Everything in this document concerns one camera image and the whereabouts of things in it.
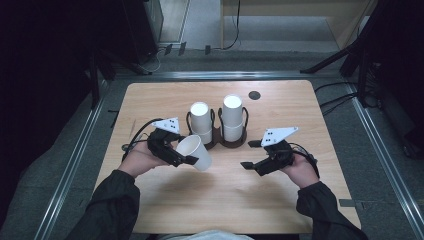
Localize dark double cup holder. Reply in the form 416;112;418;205
185;106;250;150

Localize white paper cup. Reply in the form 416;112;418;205
189;101;213;135
222;123;245;143
221;94;244;128
195;128;214;145
175;134;214;173

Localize left hand-held gripper black cable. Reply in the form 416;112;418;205
120;117;165;162

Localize aluminium floor rail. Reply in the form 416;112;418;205
33;79;112;240
344;82;424;240
114;69;342;82

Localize right hand-held gripper black cable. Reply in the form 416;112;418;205
287;142;321;178

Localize black tripod stand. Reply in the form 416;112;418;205
299;0;388;108

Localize black hanging cable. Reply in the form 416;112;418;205
221;0;242;52

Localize light wooden cabinet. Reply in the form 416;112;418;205
219;0;379;51

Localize hand-held gripper black cable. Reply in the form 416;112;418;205
287;142;321;178
120;117;165;162

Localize person's left hand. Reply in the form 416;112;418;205
118;141;170;179

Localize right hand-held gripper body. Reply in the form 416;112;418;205
257;126;300;177

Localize dark cabinet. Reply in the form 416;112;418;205
121;0;165;65

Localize black metal stand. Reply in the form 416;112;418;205
87;49;153;110

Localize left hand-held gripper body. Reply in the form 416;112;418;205
146;117;183;168

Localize white floor cable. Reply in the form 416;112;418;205
141;46;168;74

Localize person's light shirt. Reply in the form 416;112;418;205
156;229;256;240

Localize black floor cable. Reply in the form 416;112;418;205
314;81;358;94
319;92;360;116

